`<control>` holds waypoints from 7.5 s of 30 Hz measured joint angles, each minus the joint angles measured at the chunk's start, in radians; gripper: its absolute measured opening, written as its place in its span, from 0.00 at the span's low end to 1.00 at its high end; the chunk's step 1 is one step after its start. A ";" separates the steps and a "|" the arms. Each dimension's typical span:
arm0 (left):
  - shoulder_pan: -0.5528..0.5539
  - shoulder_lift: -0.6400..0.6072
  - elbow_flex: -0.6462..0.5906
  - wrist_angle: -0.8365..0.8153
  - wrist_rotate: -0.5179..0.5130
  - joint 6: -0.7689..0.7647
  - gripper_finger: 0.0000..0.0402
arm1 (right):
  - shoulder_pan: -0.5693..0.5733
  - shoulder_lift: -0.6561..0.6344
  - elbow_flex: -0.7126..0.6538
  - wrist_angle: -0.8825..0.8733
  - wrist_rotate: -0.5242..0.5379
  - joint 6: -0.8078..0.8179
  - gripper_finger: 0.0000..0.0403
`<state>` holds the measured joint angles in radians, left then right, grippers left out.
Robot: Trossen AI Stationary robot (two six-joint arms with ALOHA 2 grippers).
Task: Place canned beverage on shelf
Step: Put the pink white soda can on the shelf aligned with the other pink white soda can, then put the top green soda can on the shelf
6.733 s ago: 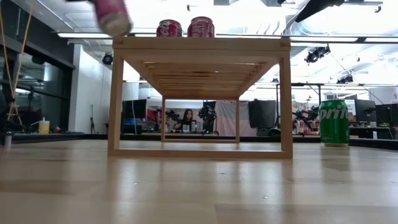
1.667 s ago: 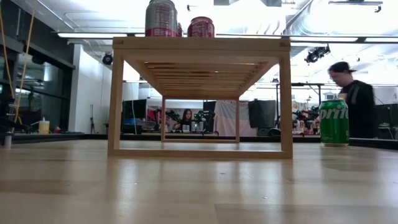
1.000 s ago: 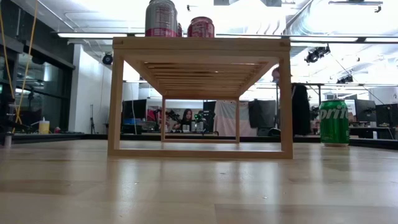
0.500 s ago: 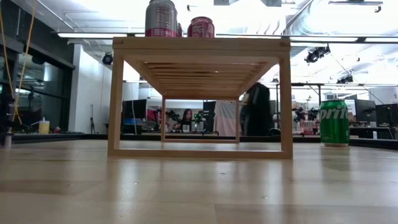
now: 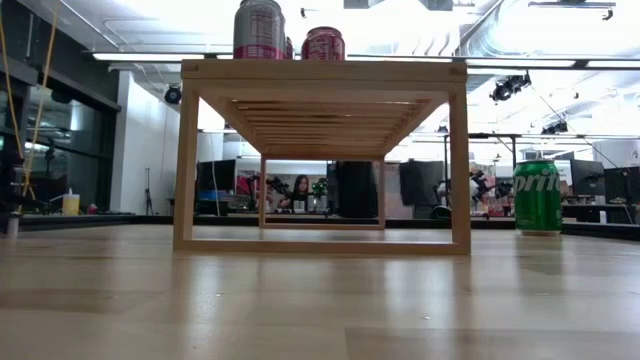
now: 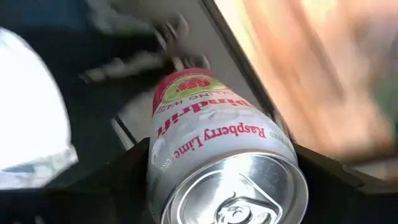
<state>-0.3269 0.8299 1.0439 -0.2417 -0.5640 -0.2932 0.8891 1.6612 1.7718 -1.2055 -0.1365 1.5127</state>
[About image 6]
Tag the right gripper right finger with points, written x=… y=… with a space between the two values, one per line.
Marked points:
x=342 y=202

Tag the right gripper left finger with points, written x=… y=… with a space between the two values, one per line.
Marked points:
x=109 y=193

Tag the green Sprite can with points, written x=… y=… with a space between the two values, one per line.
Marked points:
x=388 y=105

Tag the white red Spindrift can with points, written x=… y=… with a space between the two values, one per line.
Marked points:
x=217 y=133

